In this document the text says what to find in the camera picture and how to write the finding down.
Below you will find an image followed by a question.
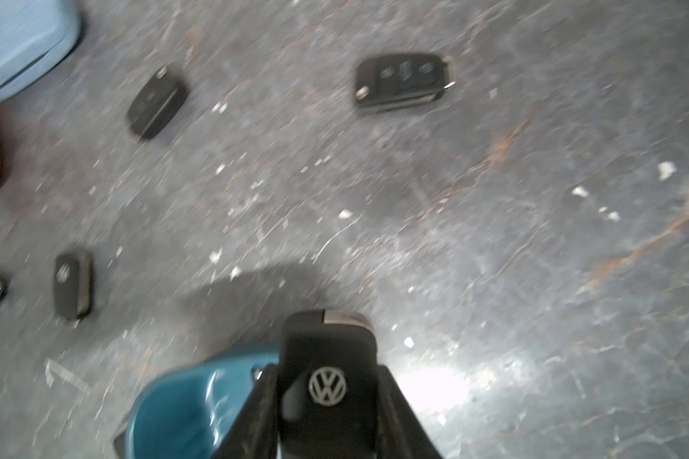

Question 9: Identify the black VW key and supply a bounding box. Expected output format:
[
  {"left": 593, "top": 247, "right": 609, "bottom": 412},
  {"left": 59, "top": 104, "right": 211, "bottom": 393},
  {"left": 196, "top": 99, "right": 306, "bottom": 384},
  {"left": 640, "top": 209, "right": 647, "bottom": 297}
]
[
  {"left": 53, "top": 248, "right": 93, "bottom": 322},
  {"left": 278, "top": 310, "right": 378, "bottom": 458}
]

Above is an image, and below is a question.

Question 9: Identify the light blue glasses case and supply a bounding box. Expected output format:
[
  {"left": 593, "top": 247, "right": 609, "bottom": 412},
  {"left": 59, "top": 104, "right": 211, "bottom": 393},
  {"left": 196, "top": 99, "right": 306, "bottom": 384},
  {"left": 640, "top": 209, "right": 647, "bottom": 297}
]
[{"left": 0, "top": 0, "right": 82, "bottom": 103}]

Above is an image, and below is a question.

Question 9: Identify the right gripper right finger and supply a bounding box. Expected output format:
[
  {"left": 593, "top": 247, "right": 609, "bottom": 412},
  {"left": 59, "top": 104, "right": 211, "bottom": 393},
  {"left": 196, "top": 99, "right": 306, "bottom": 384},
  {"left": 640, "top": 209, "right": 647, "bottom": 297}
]
[{"left": 375, "top": 365, "right": 442, "bottom": 459}]

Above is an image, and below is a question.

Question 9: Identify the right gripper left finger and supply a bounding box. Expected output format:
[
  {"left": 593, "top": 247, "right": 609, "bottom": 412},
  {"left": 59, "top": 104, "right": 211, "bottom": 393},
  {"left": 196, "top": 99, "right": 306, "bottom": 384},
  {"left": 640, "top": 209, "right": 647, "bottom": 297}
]
[{"left": 212, "top": 365, "right": 279, "bottom": 459}]

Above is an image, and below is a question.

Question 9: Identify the teal storage box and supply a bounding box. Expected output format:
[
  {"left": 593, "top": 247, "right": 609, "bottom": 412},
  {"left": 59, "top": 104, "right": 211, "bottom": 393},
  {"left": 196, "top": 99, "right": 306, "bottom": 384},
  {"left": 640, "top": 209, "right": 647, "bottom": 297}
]
[{"left": 112, "top": 342, "right": 279, "bottom": 458}]

